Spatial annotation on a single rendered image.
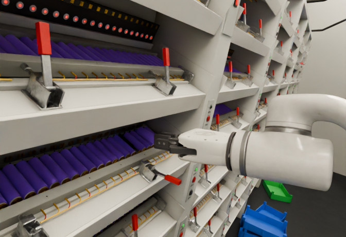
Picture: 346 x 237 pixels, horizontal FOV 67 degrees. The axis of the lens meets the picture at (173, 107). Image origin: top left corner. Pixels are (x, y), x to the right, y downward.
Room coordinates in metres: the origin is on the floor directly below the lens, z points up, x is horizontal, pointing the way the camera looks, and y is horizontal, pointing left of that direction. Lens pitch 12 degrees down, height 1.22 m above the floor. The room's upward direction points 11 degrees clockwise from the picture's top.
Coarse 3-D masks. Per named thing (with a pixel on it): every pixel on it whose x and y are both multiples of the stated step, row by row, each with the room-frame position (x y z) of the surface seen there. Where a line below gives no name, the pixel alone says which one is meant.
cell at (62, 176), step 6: (42, 156) 0.42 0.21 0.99; (48, 156) 0.42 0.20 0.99; (42, 162) 0.41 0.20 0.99; (48, 162) 0.41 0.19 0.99; (54, 162) 0.41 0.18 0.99; (48, 168) 0.40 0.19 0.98; (54, 168) 0.40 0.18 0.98; (60, 168) 0.41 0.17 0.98; (54, 174) 0.40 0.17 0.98; (60, 174) 0.40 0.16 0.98; (66, 174) 0.40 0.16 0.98; (60, 180) 0.39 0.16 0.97
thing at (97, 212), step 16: (160, 128) 0.72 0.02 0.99; (16, 160) 0.40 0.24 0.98; (176, 160) 0.64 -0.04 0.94; (160, 176) 0.55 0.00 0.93; (176, 176) 0.63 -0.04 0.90; (96, 192) 0.42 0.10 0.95; (112, 192) 0.43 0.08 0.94; (128, 192) 0.45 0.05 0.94; (144, 192) 0.48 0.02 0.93; (64, 208) 0.36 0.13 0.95; (80, 208) 0.37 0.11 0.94; (96, 208) 0.39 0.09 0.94; (112, 208) 0.40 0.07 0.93; (128, 208) 0.45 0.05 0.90; (48, 224) 0.32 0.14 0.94; (64, 224) 0.33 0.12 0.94; (80, 224) 0.34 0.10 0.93; (96, 224) 0.37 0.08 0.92
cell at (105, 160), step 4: (88, 144) 0.51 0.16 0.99; (92, 144) 0.51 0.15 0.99; (92, 148) 0.50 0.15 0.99; (96, 148) 0.50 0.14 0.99; (92, 152) 0.50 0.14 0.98; (96, 152) 0.49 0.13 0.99; (100, 152) 0.50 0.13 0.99; (96, 156) 0.49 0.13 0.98; (100, 156) 0.49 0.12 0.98; (104, 156) 0.49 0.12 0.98; (104, 160) 0.48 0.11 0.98; (108, 160) 0.48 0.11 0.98; (104, 164) 0.48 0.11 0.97
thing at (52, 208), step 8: (168, 152) 0.65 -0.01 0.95; (152, 160) 0.58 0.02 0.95; (136, 168) 0.52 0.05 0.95; (104, 184) 0.44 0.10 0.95; (64, 200) 0.36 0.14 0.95; (72, 200) 0.37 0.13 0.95; (48, 208) 0.34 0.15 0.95; (56, 208) 0.35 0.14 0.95; (40, 216) 0.32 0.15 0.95; (16, 224) 0.30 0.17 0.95; (0, 232) 0.28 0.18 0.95; (8, 232) 0.29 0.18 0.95
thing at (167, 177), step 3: (153, 168) 0.52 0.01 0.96; (153, 171) 0.52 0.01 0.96; (156, 171) 0.52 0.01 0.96; (156, 174) 0.51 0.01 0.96; (159, 174) 0.51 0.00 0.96; (162, 174) 0.51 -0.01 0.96; (165, 177) 0.50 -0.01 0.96; (168, 177) 0.50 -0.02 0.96; (171, 177) 0.50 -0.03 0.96; (174, 177) 0.50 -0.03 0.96; (168, 180) 0.49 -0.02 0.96; (171, 180) 0.49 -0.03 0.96; (174, 180) 0.49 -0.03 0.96; (177, 180) 0.49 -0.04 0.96; (180, 180) 0.49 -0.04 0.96; (177, 183) 0.49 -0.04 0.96; (180, 183) 0.49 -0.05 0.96
